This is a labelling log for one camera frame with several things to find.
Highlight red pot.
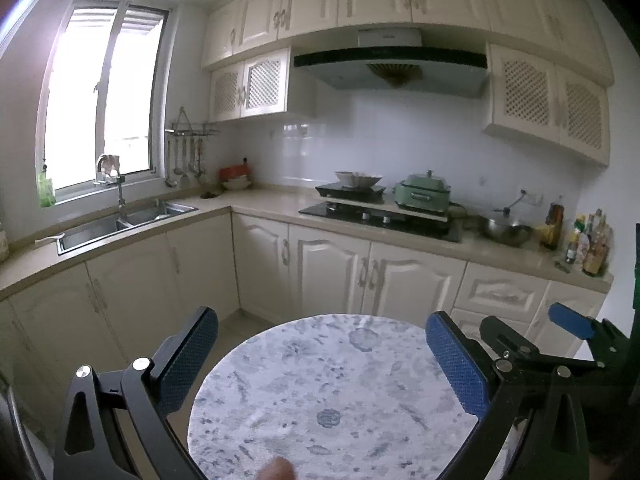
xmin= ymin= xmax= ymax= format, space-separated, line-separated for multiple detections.
xmin=220 ymin=162 xmax=251 ymax=182

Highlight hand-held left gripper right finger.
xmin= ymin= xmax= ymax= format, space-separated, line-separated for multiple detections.
xmin=422 ymin=310 xmax=593 ymax=480

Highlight black induction cooker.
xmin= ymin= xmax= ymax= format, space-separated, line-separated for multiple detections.
xmin=315 ymin=182 xmax=387 ymax=200

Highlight black gas stove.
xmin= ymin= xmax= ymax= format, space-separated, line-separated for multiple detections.
xmin=299 ymin=201 xmax=463 ymax=243

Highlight steel kitchen sink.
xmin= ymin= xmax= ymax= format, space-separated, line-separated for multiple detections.
xmin=56 ymin=200 xmax=199 ymax=256

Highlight cream lower kitchen cabinets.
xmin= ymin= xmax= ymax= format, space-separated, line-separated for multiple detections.
xmin=0 ymin=212 xmax=613 ymax=411

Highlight green electric pot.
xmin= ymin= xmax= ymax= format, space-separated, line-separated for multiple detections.
xmin=394 ymin=170 xmax=452 ymax=209

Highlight black range hood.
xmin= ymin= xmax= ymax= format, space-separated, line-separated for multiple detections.
xmin=293 ymin=27 xmax=488 ymax=99

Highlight row of condiment bottles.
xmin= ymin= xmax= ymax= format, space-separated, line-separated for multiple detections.
xmin=565 ymin=210 xmax=613 ymax=277

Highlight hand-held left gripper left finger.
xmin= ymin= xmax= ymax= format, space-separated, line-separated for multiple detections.
xmin=52 ymin=305 xmax=220 ymax=480

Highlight beige kitchen countertop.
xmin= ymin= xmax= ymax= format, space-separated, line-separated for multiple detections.
xmin=0 ymin=192 xmax=615 ymax=301

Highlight tall brown oil bottle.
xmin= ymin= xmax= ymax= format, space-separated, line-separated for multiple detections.
xmin=542 ymin=203 xmax=564 ymax=250

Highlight metal utensil rack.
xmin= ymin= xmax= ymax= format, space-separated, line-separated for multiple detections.
xmin=165 ymin=107 xmax=221 ymax=141

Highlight kitchen window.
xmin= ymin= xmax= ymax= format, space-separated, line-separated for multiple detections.
xmin=37 ymin=2 xmax=171 ymax=206

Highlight green bottle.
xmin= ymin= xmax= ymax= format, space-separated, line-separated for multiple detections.
xmin=37 ymin=170 xmax=57 ymax=208

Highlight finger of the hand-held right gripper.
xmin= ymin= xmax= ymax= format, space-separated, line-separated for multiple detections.
xmin=479 ymin=316 xmax=602 ymax=376
xmin=547 ymin=302 xmax=609 ymax=345

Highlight person's left hand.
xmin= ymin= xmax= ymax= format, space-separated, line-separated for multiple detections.
xmin=260 ymin=457 xmax=296 ymax=480

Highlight steel cooking pot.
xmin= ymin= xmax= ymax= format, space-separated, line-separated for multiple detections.
xmin=477 ymin=207 xmax=533 ymax=248

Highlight metal faucet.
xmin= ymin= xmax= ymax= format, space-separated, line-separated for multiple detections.
xmin=95 ymin=172 xmax=132 ymax=222

